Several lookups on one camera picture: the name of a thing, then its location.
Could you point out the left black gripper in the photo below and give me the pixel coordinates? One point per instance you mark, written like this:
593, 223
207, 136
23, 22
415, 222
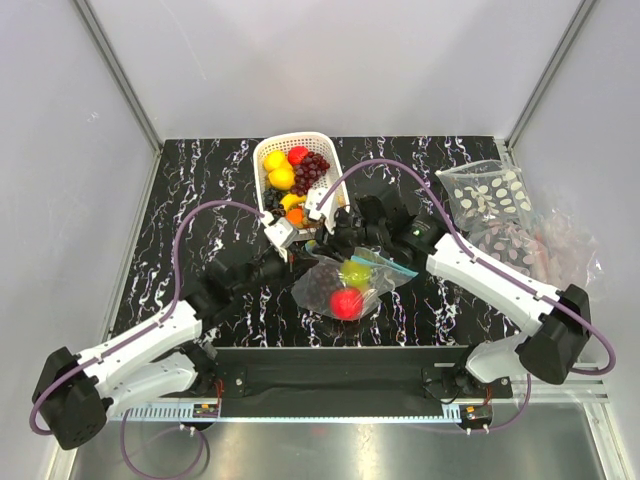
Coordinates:
291, 273

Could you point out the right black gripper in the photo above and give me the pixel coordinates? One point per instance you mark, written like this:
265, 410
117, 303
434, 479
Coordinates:
331, 246

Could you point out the red grape bunch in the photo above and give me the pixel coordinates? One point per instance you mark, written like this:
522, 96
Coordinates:
312, 169
316, 287

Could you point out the green pear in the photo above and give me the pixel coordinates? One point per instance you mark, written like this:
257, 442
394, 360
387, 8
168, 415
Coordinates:
355, 274

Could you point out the clear zip top bag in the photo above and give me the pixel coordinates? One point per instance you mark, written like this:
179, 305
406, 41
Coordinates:
386, 277

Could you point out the red apple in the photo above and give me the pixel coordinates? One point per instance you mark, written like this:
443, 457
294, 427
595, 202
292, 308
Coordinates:
346, 304

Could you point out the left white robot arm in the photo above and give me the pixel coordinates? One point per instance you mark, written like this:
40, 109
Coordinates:
77, 393

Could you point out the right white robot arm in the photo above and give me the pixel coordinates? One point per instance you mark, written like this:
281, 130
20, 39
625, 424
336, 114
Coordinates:
549, 340

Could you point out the bag of white slices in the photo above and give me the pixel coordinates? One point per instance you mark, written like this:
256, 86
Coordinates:
486, 191

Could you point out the bag of pink slices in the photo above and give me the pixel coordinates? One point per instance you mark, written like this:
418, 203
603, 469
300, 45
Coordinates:
514, 246

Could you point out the crumpled clear plastic bag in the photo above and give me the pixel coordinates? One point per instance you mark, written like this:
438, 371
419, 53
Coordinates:
567, 253

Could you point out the white perforated plastic basket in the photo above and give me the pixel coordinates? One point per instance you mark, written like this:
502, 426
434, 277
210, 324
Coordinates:
314, 142

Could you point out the orange fruit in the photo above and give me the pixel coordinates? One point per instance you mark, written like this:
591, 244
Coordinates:
296, 217

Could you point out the yellow banana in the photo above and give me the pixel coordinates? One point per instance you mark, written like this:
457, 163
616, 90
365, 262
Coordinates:
291, 201

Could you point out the dark purple grape bunch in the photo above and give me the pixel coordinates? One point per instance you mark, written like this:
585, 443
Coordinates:
272, 202

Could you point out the yellow lemon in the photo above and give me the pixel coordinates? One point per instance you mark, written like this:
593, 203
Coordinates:
282, 179

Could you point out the red strawberry fruit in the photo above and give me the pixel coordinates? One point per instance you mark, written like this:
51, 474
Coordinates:
297, 154

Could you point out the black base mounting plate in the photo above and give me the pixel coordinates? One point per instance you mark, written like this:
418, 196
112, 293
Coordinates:
433, 371

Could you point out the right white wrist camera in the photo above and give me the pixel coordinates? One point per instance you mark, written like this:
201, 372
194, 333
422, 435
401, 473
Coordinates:
321, 206

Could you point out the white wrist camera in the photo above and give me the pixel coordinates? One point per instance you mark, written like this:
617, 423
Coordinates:
280, 233
321, 206

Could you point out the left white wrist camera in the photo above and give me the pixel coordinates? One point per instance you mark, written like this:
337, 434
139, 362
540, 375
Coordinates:
280, 233

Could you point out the aluminium frame rail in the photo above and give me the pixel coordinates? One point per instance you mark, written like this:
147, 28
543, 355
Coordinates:
550, 387

